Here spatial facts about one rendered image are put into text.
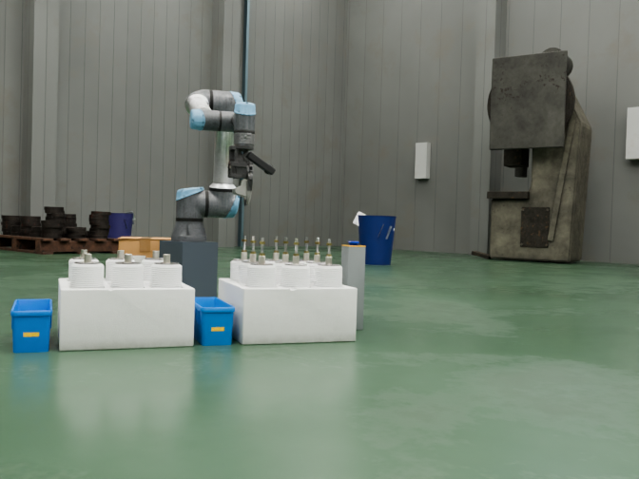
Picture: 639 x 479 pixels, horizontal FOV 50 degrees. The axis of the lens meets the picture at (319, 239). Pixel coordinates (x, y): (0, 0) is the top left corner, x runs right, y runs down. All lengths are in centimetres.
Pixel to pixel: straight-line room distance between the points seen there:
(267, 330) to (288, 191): 938
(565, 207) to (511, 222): 68
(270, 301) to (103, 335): 52
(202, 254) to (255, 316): 79
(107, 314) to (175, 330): 21
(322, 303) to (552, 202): 672
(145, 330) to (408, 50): 1006
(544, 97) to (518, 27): 228
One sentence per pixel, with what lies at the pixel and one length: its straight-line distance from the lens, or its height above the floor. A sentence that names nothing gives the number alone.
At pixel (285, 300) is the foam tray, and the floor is 14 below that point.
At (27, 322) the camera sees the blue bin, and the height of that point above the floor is 9.
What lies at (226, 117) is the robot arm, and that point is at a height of 77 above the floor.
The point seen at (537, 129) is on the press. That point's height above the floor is 158.
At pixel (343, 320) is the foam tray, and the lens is 232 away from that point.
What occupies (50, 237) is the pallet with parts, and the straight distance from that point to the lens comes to 760.
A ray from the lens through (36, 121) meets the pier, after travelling 905.
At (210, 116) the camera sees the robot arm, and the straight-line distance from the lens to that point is 259.
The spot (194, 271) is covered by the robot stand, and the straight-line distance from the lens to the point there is 294.
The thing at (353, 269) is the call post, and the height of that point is 23.
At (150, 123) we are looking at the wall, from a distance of 1009.
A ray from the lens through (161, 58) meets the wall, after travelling 1033.
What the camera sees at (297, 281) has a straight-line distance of 228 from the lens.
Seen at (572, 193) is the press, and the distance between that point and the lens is 877.
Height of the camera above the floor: 39
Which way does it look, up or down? 1 degrees down
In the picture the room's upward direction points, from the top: 2 degrees clockwise
